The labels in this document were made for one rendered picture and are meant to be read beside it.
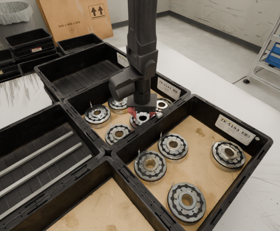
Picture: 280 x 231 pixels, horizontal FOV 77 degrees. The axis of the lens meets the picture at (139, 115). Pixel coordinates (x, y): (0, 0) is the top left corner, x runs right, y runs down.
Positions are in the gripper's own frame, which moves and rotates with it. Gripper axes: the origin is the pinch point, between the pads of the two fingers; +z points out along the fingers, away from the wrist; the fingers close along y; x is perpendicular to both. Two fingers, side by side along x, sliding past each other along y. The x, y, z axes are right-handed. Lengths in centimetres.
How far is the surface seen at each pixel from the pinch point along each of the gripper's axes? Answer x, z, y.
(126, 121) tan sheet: 0.7, 4.0, -6.6
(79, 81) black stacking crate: 26.1, 3.8, -34.0
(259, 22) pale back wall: 247, 59, 157
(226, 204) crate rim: -30.7, -5.7, 21.4
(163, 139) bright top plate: -8.9, 1.4, 7.9
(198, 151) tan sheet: -10.8, 4.8, 20.3
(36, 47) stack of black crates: 116, 32, -116
